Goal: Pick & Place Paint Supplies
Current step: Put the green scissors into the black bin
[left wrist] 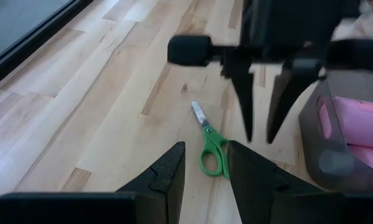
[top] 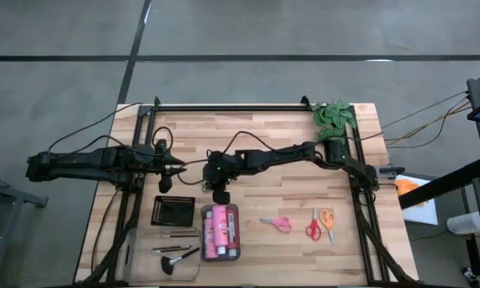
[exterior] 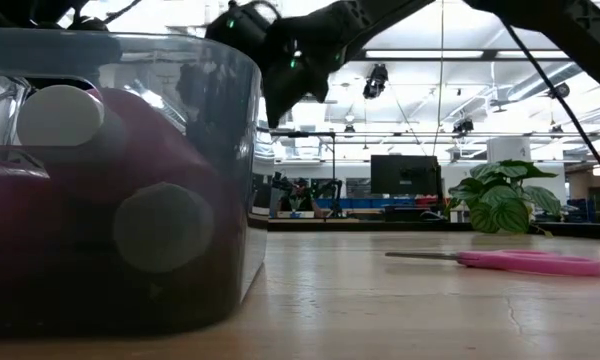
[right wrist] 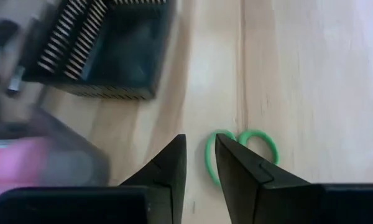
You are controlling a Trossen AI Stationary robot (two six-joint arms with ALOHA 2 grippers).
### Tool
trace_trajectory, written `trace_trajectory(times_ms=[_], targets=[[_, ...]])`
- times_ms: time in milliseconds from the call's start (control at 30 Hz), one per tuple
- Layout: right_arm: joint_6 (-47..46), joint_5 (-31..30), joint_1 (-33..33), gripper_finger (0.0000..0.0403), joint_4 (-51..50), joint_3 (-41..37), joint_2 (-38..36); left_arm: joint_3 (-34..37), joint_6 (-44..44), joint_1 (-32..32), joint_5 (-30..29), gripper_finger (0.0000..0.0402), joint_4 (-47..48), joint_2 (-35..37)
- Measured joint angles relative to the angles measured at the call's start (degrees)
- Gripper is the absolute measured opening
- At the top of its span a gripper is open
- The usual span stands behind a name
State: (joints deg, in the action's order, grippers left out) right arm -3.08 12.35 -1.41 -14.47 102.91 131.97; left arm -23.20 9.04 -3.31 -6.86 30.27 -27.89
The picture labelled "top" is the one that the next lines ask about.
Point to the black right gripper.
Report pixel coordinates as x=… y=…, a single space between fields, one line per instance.
x=218 y=174

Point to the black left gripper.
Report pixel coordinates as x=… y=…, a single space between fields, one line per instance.
x=164 y=166

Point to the pink paint bottle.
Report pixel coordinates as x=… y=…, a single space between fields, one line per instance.
x=220 y=224
x=207 y=240

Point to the red paint bottle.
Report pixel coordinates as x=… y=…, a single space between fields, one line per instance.
x=233 y=230

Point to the thin black paintbrush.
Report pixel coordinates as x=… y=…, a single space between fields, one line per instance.
x=164 y=251
x=180 y=236

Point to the pink scissors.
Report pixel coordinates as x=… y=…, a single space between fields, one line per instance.
x=282 y=225

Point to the black fan brush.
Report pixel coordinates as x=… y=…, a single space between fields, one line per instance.
x=168 y=266

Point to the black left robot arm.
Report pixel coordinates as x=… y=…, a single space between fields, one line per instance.
x=88 y=164

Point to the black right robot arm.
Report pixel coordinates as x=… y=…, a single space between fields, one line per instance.
x=280 y=156

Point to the black mesh basket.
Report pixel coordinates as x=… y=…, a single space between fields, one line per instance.
x=173 y=212

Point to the grey translucent plastic bin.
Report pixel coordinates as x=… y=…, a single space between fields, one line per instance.
x=220 y=260

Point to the clear plastic bin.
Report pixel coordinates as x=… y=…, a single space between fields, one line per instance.
x=144 y=268

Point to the red scissors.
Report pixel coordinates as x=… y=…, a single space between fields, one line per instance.
x=313 y=232

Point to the orange scissors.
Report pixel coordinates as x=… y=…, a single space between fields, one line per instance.
x=326 y=219

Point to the green potted plant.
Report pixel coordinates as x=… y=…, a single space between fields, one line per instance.
x=332 y=118

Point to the grey metal cart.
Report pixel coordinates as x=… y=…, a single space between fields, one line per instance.
x=8 y=200

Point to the orange object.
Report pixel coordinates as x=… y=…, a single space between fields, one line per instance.
x=408 y=187

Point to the white paper sheet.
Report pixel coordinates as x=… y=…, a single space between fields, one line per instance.
x=424 y=212

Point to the black slanted beam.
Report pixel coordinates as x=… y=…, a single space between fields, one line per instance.
x=444 y=184

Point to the white paper towel roll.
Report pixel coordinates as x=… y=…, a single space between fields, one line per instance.
x=464 y=222

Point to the black aluminium table frame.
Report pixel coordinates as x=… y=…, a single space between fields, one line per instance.
x=224 y=108

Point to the black side bracket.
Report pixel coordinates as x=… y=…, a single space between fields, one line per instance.
x=390 y=171

